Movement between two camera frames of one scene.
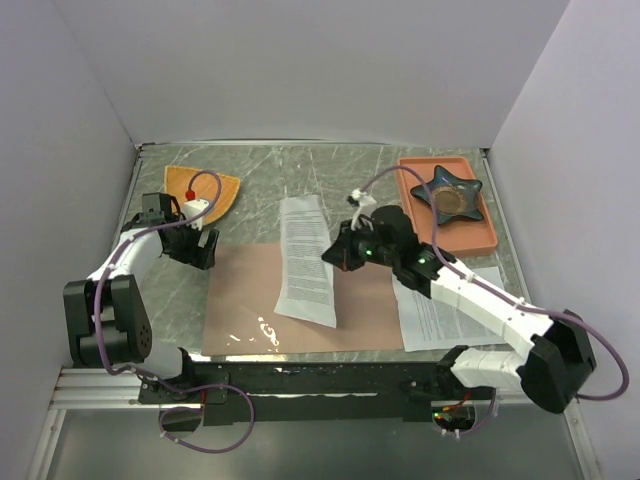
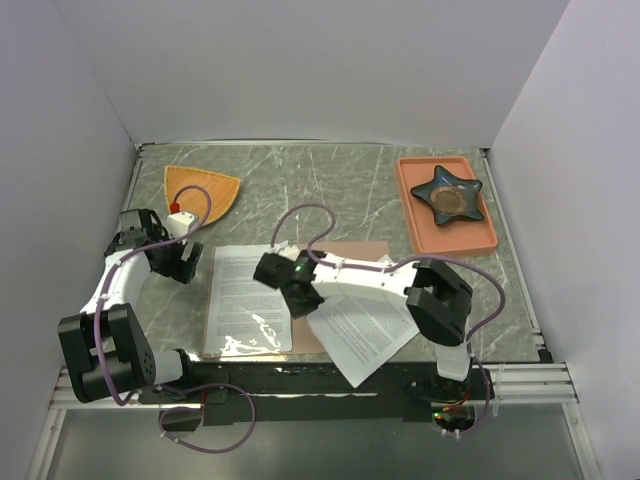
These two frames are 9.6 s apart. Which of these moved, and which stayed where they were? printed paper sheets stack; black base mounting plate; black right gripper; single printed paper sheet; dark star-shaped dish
Moved: black right gripper; single printed paper sheet; printed paper sheets stack
Stayed: black base mounting plate; dark star-shaped dish
